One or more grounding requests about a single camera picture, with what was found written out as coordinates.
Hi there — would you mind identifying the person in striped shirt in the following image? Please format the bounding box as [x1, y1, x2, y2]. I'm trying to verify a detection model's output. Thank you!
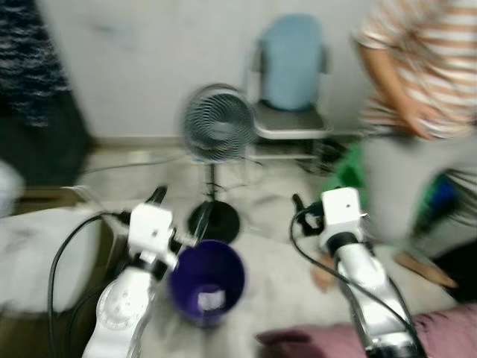
[313, 0, 477, 292]

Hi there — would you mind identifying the person's right hand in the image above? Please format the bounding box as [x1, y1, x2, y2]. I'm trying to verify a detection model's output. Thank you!
[402, 97, 442, 140]

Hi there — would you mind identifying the purple Mickey Mouse blanket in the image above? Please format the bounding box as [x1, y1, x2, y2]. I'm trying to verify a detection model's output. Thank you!
[256, 302, 477, 358]

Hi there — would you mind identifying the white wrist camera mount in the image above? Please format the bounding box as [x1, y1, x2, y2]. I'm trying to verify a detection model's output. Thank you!
[320, 187, 367, 236]
[127, 203, 177, 260]

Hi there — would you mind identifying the white paper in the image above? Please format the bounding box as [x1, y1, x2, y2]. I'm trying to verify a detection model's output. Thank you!
[197, 290, 227, 313]

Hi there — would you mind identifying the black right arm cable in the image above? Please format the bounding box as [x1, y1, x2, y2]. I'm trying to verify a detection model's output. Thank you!
[288, 209, 422, 355]

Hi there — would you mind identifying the purple plastic bin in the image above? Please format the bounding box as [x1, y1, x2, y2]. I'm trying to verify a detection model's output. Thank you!
[167, 239, 247, 327]

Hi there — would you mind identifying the chair with blue backrest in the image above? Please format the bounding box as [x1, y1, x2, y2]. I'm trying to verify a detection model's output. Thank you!
[248, 13, 334, 163]

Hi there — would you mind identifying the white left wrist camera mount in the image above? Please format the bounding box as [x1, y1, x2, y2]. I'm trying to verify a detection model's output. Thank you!
[127, 203, 177, 260]

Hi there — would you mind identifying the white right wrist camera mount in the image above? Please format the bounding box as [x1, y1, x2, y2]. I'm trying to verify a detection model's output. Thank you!
[320, 187, 367, 236]

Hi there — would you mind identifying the green plastic item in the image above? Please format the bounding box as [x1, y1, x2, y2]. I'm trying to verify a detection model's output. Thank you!
[320, 142, 448, 243]

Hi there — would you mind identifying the blue item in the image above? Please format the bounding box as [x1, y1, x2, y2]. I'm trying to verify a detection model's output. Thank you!
[431, 174, 458, 219]

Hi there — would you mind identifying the grey standing fan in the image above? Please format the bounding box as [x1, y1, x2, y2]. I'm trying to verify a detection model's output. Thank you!
[181, 82, 259, 244]

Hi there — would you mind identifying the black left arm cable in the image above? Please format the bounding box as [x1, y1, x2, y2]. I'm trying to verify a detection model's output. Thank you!
[47, 212, 132, 358]

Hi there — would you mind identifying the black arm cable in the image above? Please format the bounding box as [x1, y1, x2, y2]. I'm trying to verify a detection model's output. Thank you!
[47, 212, 132, 358]
[288, 209, 422, 355]

